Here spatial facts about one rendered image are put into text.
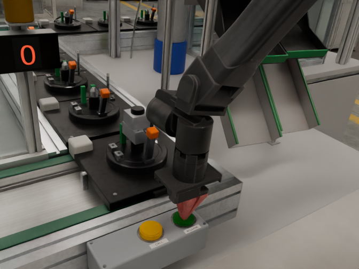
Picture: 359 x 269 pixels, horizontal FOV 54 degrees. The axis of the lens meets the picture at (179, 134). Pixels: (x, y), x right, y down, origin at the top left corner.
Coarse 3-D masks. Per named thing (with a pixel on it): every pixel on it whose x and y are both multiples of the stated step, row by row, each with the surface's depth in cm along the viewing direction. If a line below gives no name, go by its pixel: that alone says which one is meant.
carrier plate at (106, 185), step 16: (96, 144) 84; (80, 160) 78; (96, 160) 78; (96, 176) 73; (112, 176) 74; (128, 176) 74; (144, 176) 75; (112, 192) 69; (128, 192) 69; (144, 192) 70; (112, 208) 67
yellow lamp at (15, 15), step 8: (8, 0) 62; (16, 0) 62; (24, 0) 62; (8, 8) 62; (16, 8) 62; (24, 8) 63; (32, 8) 65; (8, 16) 63; (16, 16) 63; (24, 16) 63; (32, 16) 65
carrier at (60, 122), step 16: (96, 96) 96; (112, 96) 111; (48, 112) 98; (64, 112) 98; (80, 112) 93; (96, 112) 94; (112, 112) 96; (64, 128) 90; (80, 128) 91; (96, 128) 92; (112, 128) 92
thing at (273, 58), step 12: (204, 0) 85; (228, 0) 92; (240, 0) 93; (204, 12) 86; (216, 12) 81; (228, 12) 88; (240, 12) 90; (216, 24) 81; (228, 24) 85; (276, 48) 82; (264, 60) 78; (276, 60) 79
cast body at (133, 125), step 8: (128, 112) 75; (136, 112) 74; (144, 112) 75; (128, 120) 75; (136, 120) 74; (144, 120) 75; (128, 128) 76; (136, 128) 74; (128, 136) 77; (136, 136) 74; (144, 136) 75; (136, 144) 75
